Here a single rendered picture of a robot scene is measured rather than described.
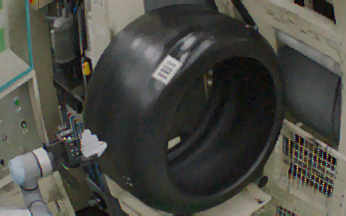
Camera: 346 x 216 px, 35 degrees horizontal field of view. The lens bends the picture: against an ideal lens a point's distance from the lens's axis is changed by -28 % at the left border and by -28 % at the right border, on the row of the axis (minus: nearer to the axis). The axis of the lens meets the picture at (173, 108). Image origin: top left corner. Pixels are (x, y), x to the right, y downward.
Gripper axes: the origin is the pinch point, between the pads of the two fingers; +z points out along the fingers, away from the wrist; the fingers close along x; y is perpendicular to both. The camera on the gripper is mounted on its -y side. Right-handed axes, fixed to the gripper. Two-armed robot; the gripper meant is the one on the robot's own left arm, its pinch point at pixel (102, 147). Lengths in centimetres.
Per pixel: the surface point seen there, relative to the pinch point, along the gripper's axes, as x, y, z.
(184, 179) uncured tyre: 10.3, -27.8, 33.2
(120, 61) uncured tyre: 3.6, 18.9, 9.6
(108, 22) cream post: 26.0, 22.2, 19.4
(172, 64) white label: -10.7, 21.0, 14.4
